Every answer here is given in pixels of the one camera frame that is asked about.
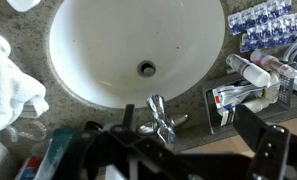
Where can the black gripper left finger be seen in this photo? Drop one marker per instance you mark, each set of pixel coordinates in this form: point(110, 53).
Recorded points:
point(98, 156)

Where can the white capped clear bottle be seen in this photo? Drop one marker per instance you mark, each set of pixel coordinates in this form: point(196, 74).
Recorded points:
point(254, 72)

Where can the small white tube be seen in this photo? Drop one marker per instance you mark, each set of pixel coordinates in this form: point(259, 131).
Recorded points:
point(258, 104)

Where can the grey organizer tray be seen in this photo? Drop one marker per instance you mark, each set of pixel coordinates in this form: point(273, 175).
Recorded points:
point(210, 123)

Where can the white soap bar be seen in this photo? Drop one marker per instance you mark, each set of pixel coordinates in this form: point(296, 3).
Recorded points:
point(23, 4)

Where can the clear dental retainer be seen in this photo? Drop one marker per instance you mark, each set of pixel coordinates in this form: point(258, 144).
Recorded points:
point(12, 133)
point(34, 128)

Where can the red white toothpaste tube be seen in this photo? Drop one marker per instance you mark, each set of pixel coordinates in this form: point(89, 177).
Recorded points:
point(231, 95)

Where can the chrome faucet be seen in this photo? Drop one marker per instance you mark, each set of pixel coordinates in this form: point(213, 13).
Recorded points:
point(159, 116)

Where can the white oval sink basin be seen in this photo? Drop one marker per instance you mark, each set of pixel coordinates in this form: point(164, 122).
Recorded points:
point(121, 43)

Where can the chrome sink drain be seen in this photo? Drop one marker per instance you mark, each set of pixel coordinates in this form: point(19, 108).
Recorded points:
point(146, 69)

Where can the pinkish clear bottle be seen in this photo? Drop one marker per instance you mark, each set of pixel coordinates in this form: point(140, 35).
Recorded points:
point(274, 64)

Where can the blue contact lens blister strip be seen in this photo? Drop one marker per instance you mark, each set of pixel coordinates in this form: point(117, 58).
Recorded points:
point(254, 15)
point(264, 43)
point(281, 25)

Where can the red blue white box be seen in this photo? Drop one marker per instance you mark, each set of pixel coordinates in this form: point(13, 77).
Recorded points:
point(29, 168)

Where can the white terry towel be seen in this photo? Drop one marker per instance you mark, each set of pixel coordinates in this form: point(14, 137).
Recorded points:
point(8, 86)

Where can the black pump bottle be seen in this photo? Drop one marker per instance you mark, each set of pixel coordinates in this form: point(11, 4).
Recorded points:
point(93, 126)

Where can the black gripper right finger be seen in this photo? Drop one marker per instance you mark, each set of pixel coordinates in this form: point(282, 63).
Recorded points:
point(271, 150)

